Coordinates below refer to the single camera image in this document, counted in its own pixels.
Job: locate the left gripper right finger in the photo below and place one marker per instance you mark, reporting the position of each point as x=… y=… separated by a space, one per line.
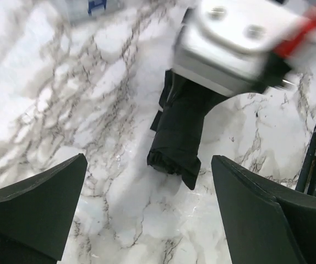
x=264 y=222

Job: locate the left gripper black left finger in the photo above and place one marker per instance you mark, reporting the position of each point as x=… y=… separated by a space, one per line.
x=36 y=213

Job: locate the black folding umbrella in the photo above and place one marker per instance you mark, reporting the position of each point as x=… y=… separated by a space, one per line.
x=178 y=127

